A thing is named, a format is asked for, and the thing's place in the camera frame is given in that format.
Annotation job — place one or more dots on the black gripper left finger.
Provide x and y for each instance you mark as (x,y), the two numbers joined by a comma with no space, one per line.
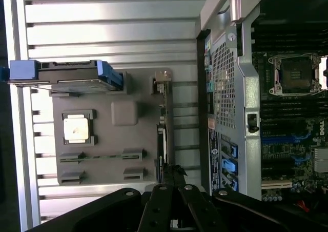
(159,209)

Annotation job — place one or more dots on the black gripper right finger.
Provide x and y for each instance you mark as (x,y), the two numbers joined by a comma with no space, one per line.
(194,206)

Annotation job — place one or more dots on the blue card retention clip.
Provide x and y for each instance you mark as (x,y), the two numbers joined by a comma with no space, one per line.
(228,166)
(235,151)
(234,185)

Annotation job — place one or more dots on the gray plastic parts rack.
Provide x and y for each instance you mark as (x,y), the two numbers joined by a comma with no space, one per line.
(143,139)

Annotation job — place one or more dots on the green RAM stick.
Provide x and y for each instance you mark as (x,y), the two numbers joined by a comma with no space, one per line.
(102,158)

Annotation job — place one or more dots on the white PCI expansion slot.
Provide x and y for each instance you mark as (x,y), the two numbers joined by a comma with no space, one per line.
(275,184)

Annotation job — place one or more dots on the orange service tag sticker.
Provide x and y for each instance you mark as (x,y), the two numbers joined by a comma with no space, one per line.
(211,123)

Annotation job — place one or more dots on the green motherboard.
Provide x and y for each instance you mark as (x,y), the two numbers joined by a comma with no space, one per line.
(282,150)

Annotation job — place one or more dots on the long PCIe expansion slot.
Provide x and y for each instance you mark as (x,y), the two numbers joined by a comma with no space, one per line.
(276,140)

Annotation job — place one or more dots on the silver CPU chip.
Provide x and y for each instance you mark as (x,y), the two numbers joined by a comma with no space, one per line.
(76,126)

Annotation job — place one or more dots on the gray open PC case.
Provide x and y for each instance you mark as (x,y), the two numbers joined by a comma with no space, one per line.
(246,88)

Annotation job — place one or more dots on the silver chipset heatsink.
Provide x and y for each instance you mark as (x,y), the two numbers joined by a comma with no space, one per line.
(321,160)

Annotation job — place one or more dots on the hard disk with blue caddy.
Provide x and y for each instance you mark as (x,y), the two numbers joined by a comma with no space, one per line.
(71,75)

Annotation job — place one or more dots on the CPU socket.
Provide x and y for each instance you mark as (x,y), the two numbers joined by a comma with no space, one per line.
(294,75)

